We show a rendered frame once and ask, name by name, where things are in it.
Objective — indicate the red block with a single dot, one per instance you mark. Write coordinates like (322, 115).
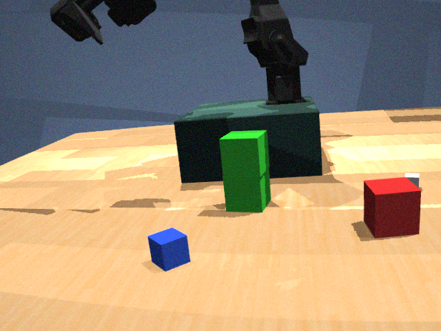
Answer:
(391, 207)

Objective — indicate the green block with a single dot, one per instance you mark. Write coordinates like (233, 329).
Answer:
(247, 194)
(244, 153)

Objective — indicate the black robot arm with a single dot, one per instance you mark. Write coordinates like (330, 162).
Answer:
(268, 36)

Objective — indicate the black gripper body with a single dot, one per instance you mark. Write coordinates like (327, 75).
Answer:
(86, 5)

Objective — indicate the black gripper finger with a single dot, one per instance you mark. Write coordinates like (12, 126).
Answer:
(80, 22)

